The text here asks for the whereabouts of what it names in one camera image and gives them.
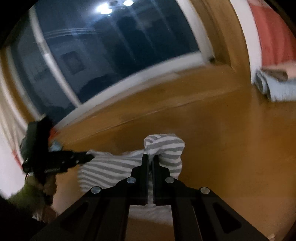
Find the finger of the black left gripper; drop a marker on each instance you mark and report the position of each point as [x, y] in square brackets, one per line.
[70, 159]

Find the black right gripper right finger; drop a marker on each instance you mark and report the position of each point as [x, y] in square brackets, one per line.
[197, 213]

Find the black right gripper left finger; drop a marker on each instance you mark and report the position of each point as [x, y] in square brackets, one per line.
[106, 211]

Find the grey white striped garment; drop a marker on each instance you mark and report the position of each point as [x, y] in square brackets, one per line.
[106, 169]

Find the white framed window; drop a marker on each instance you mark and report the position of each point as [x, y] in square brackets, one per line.
[71, 56]

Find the folded light blue garment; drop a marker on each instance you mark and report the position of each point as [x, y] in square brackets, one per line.
[276, 90]

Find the folded pink beige garment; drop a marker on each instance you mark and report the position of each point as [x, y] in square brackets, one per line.
[282, 72]

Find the red pink curtain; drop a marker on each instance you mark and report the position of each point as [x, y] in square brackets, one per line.
[276, 39]

